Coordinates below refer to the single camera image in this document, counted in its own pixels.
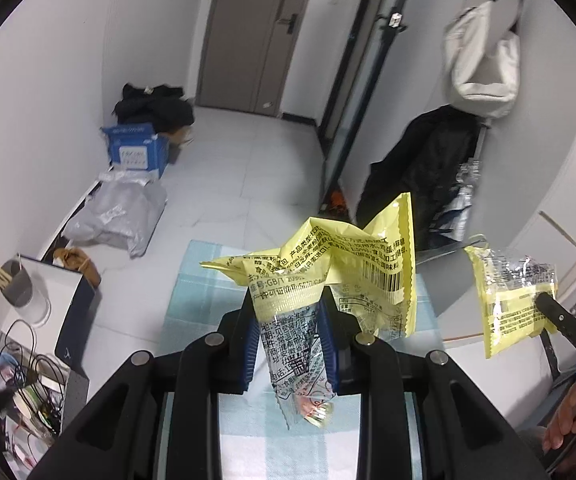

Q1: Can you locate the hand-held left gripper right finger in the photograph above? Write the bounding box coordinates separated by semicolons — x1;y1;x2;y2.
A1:
317;285;551;480

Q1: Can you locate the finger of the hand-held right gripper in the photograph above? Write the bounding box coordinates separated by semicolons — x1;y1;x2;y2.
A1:
533;292;576;363

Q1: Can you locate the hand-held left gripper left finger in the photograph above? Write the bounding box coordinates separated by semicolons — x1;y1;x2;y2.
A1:
28;296;264;480

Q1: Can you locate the small yellow snack wrapper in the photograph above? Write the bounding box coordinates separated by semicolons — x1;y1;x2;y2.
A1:
463;246;559;359

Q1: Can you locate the large yellow snack wrapper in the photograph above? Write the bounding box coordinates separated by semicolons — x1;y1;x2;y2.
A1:
199;192;416;428

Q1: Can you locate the teal checked tablecloth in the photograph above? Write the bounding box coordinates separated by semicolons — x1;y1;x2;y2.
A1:
158;239;444;480

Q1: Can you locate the orange black tool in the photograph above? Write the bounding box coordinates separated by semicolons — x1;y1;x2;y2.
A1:
320;190;351;213

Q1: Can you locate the silver folded umbrella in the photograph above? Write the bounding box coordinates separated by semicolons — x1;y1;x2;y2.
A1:
430;157;484;251

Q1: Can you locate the dark blue open box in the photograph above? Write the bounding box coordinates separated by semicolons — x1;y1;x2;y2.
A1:
0;254;103;361

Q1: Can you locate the grey plastic mailer bag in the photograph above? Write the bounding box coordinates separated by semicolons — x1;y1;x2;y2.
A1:
63;177;168;259

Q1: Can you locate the brown paper bag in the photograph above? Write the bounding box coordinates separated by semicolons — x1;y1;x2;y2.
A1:
52;246;101;288

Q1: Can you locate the black jacket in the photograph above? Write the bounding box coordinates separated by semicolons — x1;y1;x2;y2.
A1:
355;105;484;253

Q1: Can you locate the white plastic bag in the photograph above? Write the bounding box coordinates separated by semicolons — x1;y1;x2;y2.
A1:
99;170;151;186

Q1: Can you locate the brown cardboard box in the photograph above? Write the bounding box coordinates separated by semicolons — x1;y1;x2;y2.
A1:
168;125;194;148

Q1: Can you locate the blue cardboard box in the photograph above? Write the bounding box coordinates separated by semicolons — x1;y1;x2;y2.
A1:
100;122;171;181

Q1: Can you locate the grey white cylindrical container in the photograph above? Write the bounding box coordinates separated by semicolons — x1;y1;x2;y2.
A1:
0;262;53;327

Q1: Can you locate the black framed glass door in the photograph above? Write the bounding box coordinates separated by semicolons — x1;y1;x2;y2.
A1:
318;0;419;211

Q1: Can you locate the light blue bowl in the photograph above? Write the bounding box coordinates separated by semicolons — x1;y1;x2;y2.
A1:
0;352;24;376

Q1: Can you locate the wooden chopsticks bundle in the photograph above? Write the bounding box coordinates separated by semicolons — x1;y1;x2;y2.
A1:
0;255;24;288

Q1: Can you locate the black bag heap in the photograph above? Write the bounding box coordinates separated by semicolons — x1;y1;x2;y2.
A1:
113;82;195;133

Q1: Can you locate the white tote bag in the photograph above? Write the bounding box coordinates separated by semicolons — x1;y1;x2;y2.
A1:
442;0;521;120

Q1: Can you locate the brown door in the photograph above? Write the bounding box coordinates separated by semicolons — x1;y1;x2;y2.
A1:
197;0;364;121

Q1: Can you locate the black cables tangle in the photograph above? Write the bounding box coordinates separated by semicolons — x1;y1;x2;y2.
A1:
0;317;71;436

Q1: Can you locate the black door bracket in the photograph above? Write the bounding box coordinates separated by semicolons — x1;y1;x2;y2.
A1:
378;7;410;33

